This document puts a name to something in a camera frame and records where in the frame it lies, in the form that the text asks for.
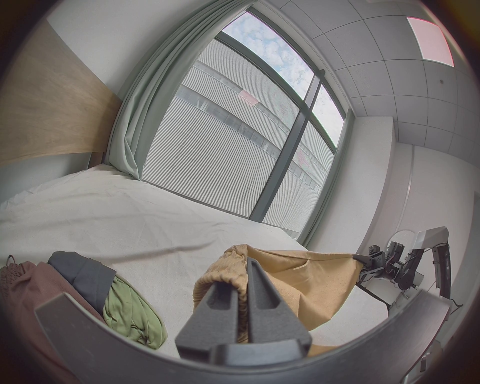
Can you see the window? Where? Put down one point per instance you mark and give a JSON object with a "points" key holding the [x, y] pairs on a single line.
{"points": [[225, 150]]}

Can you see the black garment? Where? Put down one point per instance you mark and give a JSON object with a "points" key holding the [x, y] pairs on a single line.
{"points": [[82, 273]]}

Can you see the brown shorts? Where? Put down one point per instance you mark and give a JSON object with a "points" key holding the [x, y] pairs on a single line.
{"points": [[33, 296]]}

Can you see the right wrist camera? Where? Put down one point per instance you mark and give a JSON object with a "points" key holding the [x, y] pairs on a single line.
{"points": [[375, 251]]}

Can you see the grey-green curtain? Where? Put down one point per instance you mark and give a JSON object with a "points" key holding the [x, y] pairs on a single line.
{"points": [[150, 112]]}

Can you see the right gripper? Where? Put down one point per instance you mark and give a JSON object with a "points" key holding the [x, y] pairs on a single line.
{"points": [[380, 270]]}

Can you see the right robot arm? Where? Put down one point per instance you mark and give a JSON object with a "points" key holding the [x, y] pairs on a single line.
{"points": [[431, 236]]}

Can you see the tan shorts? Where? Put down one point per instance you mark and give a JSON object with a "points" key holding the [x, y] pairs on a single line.
{"points": [[307, 277]]}

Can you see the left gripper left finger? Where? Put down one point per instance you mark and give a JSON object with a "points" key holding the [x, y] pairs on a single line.
{"points": [[213, 322]]}

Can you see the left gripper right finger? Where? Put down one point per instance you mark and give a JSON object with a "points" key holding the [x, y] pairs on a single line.
{"points": [[270, 318]]}

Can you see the square ceiling light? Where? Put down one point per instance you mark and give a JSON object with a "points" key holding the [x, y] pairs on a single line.
{"points": [[429, 39]]}

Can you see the green garment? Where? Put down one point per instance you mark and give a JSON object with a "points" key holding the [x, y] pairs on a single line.
{"points": [[131, 315]]}

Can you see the bed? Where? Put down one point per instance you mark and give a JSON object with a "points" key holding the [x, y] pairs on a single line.
{"points": [[150, 225]]}

